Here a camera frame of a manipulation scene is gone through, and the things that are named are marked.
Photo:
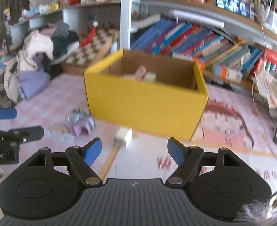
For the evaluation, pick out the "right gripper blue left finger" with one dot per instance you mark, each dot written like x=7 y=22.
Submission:
x=80 y=160

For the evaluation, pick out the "wooden chess board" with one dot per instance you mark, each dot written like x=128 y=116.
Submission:
x=85 y=56

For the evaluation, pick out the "pink cartoon table mat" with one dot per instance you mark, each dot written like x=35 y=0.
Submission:
x=232 y=121

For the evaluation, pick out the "purple small toy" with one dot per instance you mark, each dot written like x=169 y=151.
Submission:
x=80 y=121

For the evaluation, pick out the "stack of papers and books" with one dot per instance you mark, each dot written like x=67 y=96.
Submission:
x=267 y=88

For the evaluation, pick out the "red tassel ornament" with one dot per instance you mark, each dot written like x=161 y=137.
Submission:
x=89 y=38

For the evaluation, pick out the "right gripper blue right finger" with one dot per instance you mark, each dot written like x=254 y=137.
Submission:
x=187 y=160

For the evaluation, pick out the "orange white box right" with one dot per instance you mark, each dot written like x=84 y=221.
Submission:
x=227 y=73

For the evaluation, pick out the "pink utility knife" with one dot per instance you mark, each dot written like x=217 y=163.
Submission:
x=140 y=73

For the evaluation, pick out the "white large power adapter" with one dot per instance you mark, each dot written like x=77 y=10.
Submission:
x=150 y=77

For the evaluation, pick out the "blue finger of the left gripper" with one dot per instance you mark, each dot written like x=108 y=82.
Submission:
x=15 y=137
x=8 y=113

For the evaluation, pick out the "pile of clothes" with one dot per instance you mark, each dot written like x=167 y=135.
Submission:
x=34 y=65

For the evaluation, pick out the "pink plush paw toy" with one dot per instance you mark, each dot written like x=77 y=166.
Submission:
x=130 y=77

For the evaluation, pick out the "phone on shelf playing video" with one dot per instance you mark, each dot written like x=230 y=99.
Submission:
x=235 y=6

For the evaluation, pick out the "yellow cardboard box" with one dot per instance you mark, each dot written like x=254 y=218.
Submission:
x=172 y=106

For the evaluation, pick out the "row of leaning books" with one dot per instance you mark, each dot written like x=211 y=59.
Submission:
x=203 y=45

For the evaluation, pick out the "white shelf upright post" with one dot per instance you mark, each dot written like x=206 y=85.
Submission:
x=125 y=24

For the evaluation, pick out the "small white charger plug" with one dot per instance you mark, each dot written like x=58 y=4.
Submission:
x=123 y=137

